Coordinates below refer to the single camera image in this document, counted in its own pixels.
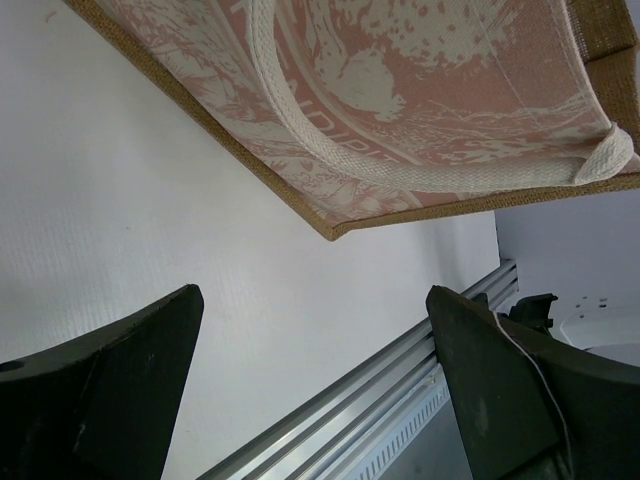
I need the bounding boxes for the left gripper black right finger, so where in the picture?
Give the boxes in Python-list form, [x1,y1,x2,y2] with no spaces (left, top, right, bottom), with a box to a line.
[426,286,639,479]

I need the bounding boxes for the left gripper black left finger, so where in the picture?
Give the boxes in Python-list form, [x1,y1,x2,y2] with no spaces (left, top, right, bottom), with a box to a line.
[1,284,204,479]

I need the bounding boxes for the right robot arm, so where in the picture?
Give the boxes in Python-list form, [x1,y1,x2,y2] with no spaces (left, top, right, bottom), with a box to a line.
[550,292,639,367]

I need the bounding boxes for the brown canvas tote bag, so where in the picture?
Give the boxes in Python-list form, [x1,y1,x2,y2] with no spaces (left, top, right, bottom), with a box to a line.
[71,1,639,241]

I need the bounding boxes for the white loose thread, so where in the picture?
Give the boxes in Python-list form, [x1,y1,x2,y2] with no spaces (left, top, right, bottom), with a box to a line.
[492,312,576,480]

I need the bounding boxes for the white slotted cable duct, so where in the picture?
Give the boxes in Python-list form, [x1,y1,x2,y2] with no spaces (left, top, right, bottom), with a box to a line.
[341,380,450,480]

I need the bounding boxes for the aluminium front rail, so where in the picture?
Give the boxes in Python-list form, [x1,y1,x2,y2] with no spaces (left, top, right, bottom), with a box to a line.
[194,258,520,480]

